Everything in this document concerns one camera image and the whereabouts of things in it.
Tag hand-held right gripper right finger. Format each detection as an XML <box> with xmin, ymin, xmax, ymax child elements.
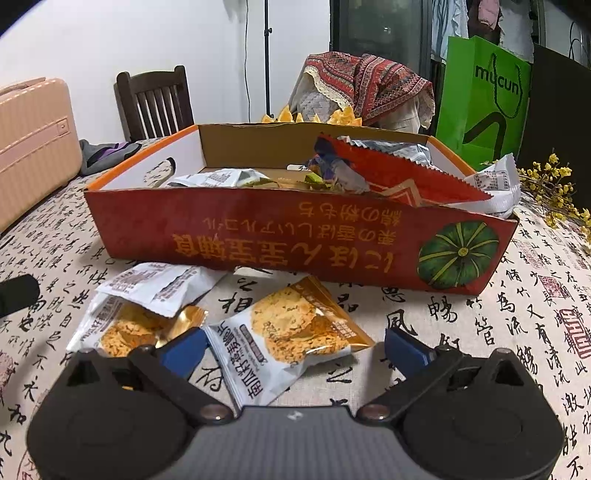
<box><xmin>355</xmin><ymin>329</ymin><xmax>539</xmax><ymax>426</ymax></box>

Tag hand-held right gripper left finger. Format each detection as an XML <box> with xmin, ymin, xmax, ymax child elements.
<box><xmin>53</xmin><ymin>329</ymin><xmax>234</xmax><ymax>426</ymax></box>

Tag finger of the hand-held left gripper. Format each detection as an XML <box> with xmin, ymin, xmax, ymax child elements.
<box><xmin>0</xmin><ymin>274</ymin><xmax>41</xmax><ymax>319</ymax></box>

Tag white cracker snack packet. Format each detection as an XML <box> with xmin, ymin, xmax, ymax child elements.
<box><xmin>204</xmin><ymin>276</ymin><xmax>376</xmax><ymax>407</ymax></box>
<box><xmin>67</xmin><ymin>293</ymin><xmax>208</xmax><ymax>358</ymax></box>
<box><xmin>95</xmin><ymin>263</ymin><xmax>227</xmax><ymax>318</ymax></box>

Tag orange cardboard box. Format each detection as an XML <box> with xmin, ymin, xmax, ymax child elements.
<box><xmin>84</xmin><ymin>122</ymin><xmax>519</xmax><ymax>296</ymax></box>

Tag red silver snack bag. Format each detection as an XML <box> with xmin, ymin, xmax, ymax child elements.
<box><xmin>318</xmin><ymin>134</ymin><xmax>492</xmax><ymax>213</ymax></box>

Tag pink hard-shell case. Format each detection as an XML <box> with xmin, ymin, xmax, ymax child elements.
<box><xmin>0</xmin><ymin>78</ymin><xmax>84</xmax><ymax>232</ymax></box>

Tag grey purple cloth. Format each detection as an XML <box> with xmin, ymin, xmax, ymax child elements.
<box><xmin>78</xmin><ymin>138</ymin><xmax>143</xmax><ymax>177</ymax></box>

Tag purple foil candy wrapper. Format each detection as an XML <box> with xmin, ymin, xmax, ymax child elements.
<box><xmin>307</xmin><ymin>138</ymin><xmax>370</xmax><ymax>192</ymax></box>

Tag yellow flower branch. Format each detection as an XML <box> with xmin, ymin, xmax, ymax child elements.
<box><xmin>480</xmin><ymin>150</ymin><xmax>583</xmax><ymax>227</ymax></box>

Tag dark wooden chair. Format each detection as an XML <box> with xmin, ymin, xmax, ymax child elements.
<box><xmin>114</xmin><ymin>65</ymin><xmax>195</xmax><ymax>141</ymax></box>

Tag green paper bag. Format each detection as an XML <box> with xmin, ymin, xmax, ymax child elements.
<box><xmin>436</xmin><ymin>36</ymin><xmax>532</xmax><ymax>160</ymax></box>

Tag orange paper flowers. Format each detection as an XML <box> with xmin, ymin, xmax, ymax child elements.
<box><xmin>261</xmin><ymin>105</ymin><xmax>363</xmax><ymax>126</ymax></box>

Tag grey upholstered chair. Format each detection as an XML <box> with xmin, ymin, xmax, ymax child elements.
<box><xmin>288</xmin><ymin>74</ymin><xmax>437</xmax><ymax>134</ymax></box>

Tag red patterned cloth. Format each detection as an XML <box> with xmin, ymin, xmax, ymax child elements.
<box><xmin>302</xmin><ymin>52</ymin><xmax>435</xmax><ymax>127</ymax></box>

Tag black paper bag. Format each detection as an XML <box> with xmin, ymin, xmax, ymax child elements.
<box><xmin>517</xmin><ymin>18</ymin><xmax>591</xmax><ymax>185</ymax></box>

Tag studio light on stand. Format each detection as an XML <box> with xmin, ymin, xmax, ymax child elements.
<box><xmin>263</xmin><ymin>0</ymin><xmax>273</xmax><ymax>123</ymax></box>

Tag black sliding glass door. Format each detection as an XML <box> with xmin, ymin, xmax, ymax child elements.
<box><xmin>330</xmin><ymin>0</ymin><xmax>546</xmax><ymax>84</ymax></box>

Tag light blue hanging shirt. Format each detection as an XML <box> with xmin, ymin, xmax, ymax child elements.
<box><xmin>429</xmin><ymin>0</ymin><xmax>469</xmax><ymax>63</ymax></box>

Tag white hanging garment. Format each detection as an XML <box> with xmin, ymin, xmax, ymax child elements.
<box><xmin>499</xmin><ymin>0</ymin><xmax>534</xmax><ymax>63</ymax></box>

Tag pink hanging garment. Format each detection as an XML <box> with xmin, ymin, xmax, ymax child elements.
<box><xmin>478</xmin><ymin>0</ymin><xmax>502</xmax><ymax>33</ymax></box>

